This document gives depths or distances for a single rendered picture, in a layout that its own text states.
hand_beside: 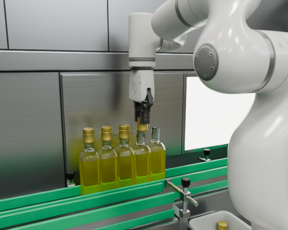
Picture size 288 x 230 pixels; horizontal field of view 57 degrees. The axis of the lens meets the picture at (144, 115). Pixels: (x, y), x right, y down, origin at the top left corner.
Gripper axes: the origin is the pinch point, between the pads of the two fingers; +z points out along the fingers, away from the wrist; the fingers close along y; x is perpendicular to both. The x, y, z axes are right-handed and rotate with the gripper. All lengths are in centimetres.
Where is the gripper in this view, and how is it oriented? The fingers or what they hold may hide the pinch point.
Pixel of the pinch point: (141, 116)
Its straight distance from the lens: 86.1
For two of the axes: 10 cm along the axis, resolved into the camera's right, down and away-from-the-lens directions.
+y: 4.2, 1.7, -8.9
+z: 0.0, 9.8, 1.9
